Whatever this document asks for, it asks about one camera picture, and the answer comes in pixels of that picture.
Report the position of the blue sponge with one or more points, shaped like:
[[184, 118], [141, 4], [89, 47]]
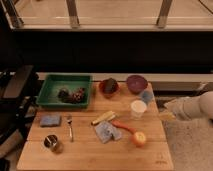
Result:
[[50, 120]]

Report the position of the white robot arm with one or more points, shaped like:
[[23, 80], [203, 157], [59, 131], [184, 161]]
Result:
[[189, 108]]

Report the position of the green plastic tray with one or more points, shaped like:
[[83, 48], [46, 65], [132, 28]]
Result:
[[53, 83]]

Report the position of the red bowl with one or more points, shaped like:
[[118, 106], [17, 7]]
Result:
[[107, 95]]

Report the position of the dark brown object in bowl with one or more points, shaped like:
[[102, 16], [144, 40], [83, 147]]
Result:
[[110, 85]]

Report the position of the purple bowl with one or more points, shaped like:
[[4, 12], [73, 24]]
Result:
[[136, 84]]

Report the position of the yellow banana piece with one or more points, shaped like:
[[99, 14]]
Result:
[[107, 116]]

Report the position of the orange carrot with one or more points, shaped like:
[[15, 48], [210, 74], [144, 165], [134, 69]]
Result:
[[123, 126]]

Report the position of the white plastic cup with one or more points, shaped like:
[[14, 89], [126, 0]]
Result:
[[138, 108]]

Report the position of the small blue cup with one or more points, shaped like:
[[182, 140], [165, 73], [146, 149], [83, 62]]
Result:
[[146, 96]]

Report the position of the dark pine cone left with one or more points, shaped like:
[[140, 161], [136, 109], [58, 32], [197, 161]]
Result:
[[63, 94]]

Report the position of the blue grey cloth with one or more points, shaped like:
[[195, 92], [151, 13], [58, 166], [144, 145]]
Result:
[[106, 131]]

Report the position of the wooden cutting board table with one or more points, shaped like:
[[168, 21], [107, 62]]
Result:
[[86, 152]]

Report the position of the yellow red apple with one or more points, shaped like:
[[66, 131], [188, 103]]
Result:
[[139, 139]]

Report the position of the small metal cup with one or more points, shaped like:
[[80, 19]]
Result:
[[53, 144]]

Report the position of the black chair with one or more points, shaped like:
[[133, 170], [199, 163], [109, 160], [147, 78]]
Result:
[[16, 94]]

